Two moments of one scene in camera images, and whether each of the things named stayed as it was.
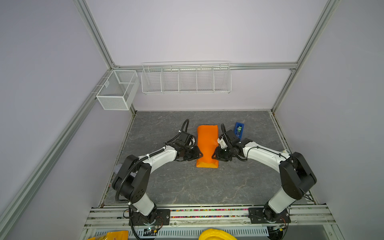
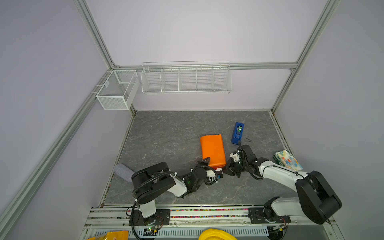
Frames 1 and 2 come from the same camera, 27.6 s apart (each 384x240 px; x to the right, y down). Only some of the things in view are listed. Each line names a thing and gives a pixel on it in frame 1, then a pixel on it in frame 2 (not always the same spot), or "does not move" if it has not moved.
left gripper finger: x=200 y=154 to x=206 y=161
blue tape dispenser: x=239 y=129 does not move
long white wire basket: x=186 y=77 does not move
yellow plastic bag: x=121 y=235 does not move
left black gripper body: x=191 y=153 to x=205 y=167
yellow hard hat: x=212 y=234 does not move
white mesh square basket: x=118 y=90 does not move
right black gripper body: x=224 y=154 to x=235 y=167
